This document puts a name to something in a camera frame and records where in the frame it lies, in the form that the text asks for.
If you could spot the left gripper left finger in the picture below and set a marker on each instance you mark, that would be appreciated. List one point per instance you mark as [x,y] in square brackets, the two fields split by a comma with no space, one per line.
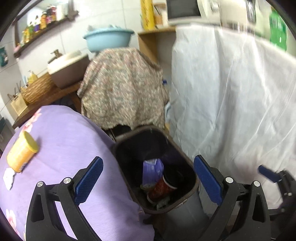
[43,220]

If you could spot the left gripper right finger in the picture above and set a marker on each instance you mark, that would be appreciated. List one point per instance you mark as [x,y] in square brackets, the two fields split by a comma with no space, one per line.
[242,212]

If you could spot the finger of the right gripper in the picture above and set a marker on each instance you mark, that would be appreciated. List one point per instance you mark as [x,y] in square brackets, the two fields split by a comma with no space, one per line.
[269,174]

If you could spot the red paper cup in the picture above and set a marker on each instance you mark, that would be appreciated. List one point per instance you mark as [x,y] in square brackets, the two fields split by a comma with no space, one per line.
[160,191]

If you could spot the yellow can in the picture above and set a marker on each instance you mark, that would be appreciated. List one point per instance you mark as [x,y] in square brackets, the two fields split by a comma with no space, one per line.
[24,148]

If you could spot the white tissue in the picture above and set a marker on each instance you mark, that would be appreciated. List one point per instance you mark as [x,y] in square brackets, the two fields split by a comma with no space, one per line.
[8,178]

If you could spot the purple plastic bag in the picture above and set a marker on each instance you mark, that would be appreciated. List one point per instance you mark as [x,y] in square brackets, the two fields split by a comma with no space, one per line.
[152,172]

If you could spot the black trash bin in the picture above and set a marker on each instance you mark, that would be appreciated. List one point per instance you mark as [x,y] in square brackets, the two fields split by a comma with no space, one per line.
[179,216]

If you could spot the white cloth cover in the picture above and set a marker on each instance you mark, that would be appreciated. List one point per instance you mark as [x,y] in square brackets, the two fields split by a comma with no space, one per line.
[233,102]

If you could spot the wooden counter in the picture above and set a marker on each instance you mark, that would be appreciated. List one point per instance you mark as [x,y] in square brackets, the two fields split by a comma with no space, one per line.
[47,99]

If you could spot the beige utensil holder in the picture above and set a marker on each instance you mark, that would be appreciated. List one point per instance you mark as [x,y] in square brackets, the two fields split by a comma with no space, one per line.
[17,102]

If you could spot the wicker basket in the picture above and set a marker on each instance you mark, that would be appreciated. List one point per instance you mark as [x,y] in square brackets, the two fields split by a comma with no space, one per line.
[38,89]

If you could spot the floral patterned cloth cover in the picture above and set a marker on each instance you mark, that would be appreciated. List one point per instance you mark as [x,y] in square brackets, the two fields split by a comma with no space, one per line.
[122,86]

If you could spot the yellow soap bottle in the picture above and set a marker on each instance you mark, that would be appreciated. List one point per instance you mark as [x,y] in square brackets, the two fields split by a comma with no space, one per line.
[32,77]

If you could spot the brown pot with white lid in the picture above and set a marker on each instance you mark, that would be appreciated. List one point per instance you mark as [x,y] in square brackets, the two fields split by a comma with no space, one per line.
[68,69]

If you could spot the brass faucet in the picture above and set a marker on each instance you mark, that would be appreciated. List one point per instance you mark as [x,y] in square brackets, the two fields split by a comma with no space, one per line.
[56,54]

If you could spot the blue plastic basin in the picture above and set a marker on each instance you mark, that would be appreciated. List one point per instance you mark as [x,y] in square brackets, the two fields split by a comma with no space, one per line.
[107,38]

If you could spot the wooden cabinet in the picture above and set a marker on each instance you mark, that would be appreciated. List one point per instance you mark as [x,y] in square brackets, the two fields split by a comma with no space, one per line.
[157,44]

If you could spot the white microwave oven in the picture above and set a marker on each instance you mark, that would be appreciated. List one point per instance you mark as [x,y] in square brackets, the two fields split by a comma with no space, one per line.
[182,12]

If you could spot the yellow roll package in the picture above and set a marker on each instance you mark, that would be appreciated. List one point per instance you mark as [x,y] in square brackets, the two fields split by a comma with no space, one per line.
[147,14]

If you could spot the green wall packet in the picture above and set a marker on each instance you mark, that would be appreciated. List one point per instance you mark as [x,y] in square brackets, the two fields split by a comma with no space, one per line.
[3,57]

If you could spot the wooden wall shelf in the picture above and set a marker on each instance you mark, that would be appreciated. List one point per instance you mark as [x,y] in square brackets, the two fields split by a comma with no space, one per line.
[39,17]

